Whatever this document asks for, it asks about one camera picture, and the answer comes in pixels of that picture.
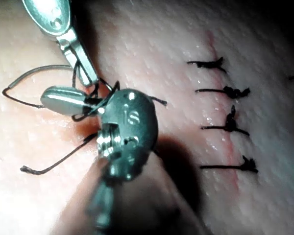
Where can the tissue pad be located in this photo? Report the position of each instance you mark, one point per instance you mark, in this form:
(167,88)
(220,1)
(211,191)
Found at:
(161,49)

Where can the black thread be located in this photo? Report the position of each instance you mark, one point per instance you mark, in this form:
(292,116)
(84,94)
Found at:
(58,162)

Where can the left arm needle driver jaw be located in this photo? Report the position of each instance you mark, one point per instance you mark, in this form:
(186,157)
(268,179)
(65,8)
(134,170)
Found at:
(84,61)
(66,50)

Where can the right arm needle driver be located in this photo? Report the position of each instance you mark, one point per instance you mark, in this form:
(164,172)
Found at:
(134,122)

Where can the left arm needle driver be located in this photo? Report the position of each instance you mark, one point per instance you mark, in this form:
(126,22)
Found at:
(47,14)

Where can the dark right arm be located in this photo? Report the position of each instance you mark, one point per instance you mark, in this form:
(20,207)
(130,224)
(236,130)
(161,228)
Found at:
(139,203)

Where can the curved steel needle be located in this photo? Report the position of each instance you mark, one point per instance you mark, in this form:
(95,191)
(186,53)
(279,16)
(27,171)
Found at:
(36,69)

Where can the right arm needle driver jaw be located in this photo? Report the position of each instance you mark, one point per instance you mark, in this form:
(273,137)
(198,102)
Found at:
(61,100)

